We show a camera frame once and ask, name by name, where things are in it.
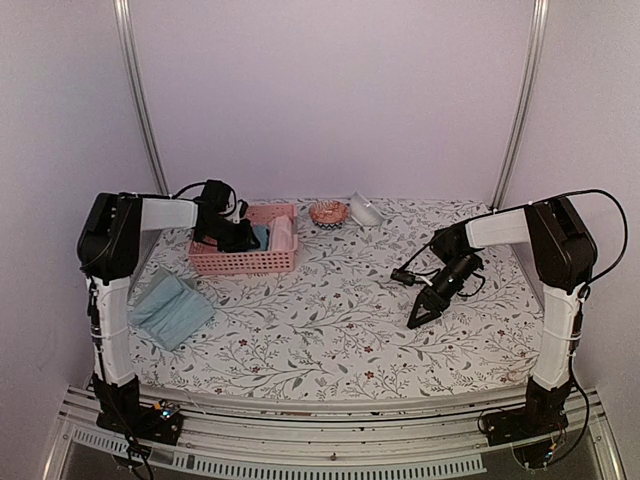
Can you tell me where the right aluminium frame post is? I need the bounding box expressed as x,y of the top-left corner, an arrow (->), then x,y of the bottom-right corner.
490,0 -> 549,210

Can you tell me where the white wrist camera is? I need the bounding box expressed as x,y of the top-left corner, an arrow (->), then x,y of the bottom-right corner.
226,199 -> 248,224
390,268 -> 440,286

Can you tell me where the pink terry towel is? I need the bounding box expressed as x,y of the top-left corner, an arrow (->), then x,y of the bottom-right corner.
268,215 -> 296,252

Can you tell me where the blue patterned towel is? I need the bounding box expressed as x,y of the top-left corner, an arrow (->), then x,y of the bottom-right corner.
253,225 -> 270,251

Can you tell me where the white tipped bowl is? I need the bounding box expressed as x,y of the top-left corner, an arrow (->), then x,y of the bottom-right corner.
349,192 -> 384,227

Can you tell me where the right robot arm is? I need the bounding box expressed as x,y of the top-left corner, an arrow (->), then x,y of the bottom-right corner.
407,196 -> 597,392

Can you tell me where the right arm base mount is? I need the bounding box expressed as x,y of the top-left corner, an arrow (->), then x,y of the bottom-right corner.
479,390 -> 568,446

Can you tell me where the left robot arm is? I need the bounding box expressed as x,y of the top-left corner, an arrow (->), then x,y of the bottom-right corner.
77,180 -> 258,390

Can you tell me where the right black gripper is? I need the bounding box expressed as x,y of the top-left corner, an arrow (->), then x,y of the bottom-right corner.
408,255 -> 479,330

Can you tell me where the pink plastic basket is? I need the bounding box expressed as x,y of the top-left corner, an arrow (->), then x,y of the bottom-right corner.
187,204 -> 298,275

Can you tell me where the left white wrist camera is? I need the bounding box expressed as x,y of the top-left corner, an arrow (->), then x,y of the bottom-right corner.
226,199 -> 248,224

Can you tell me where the left aluminium frame post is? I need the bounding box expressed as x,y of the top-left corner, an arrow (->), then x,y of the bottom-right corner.
113,0 -> 169,194

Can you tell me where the red patterned bowl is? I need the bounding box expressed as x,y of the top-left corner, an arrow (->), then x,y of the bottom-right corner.
309,200 -> 349,230

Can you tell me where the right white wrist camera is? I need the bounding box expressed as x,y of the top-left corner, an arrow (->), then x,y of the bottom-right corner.
390,268 -> 440,286

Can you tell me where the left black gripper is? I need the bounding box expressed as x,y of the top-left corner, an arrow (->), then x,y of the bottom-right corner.
201,215 -> 261,253

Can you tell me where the plain teal folded towel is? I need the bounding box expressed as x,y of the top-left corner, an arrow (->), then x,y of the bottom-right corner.
129,269 -> 214,351

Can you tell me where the floral table mat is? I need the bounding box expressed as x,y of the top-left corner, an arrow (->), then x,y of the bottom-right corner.
127,199 -> 543,402

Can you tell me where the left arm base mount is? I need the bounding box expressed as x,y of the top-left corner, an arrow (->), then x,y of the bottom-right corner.
92,374 -> 184,446

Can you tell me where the front aluminium rail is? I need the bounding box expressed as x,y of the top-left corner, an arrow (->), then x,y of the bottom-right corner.
47,384 -> 626,480

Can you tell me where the aluminium frame post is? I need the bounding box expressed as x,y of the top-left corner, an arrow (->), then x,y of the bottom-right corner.
490,0 -> 549,210
113,0 -> 169,194

